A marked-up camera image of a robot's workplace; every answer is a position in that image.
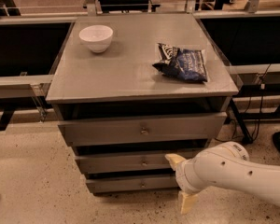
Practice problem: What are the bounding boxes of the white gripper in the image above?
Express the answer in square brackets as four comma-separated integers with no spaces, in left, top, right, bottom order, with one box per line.
[165,153,202,215]

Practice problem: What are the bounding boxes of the grey drawer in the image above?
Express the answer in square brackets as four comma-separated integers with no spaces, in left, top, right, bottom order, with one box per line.
[59,112,227,147]
[75,148,202,174]
[86,174,178,194]

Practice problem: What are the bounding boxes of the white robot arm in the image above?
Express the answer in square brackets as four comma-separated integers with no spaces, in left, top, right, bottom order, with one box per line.
[165,142,280,214]

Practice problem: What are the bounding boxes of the grey top drawer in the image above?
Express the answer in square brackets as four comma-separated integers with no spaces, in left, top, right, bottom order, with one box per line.
[59,112,227,147]

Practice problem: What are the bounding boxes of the grey bottom drawer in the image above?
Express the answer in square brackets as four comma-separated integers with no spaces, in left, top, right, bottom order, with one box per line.
[86,174,178,194]

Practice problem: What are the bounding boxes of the grey drawer cabinet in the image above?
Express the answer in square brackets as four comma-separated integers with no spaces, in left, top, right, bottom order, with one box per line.
[47,13,238,181]

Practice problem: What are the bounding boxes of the blue chip bag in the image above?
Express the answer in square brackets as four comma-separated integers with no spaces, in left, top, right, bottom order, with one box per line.
[152,43,207,82]

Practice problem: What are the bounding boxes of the white ceramic bowl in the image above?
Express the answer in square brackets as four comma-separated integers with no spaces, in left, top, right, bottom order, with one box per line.
[78,25,114,53]

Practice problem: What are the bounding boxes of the black cables on floor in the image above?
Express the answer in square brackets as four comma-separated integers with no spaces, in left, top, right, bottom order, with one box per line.
[214,63,272,145]

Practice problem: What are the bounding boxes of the grey metal rail left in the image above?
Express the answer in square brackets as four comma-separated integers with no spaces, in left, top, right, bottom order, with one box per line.
[0,75,53,99]

